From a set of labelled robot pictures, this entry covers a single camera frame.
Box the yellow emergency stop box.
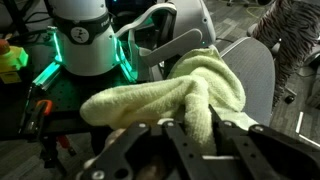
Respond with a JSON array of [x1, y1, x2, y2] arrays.
[[0, 39, 29, 84]]

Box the orange handled clamp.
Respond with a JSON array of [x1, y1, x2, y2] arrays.
[[19, 99, 54, 141]]

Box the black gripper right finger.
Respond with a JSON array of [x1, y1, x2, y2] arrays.
[[209, 104, 320, 180]]

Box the striped fuzzy fabric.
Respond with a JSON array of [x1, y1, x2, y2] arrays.
[[251, 0, 320, 108]]

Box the black chair caster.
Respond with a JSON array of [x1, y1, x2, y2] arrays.
[[284, 94, 296, 104]]

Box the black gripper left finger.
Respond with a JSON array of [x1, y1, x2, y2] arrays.
[[76, 120, 214, 180]]

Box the grey swivel office chair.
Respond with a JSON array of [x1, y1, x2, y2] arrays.
[[219, 36, 276, 127]]

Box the red handled clamp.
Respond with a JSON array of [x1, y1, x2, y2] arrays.
[[56, 134, 78, 158]]

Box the black perforated robot table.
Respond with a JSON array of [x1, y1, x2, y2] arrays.
[[0, 63, 141, 141]]

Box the light green towel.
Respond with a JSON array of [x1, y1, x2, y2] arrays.
[[79, 48, 258, 158]]

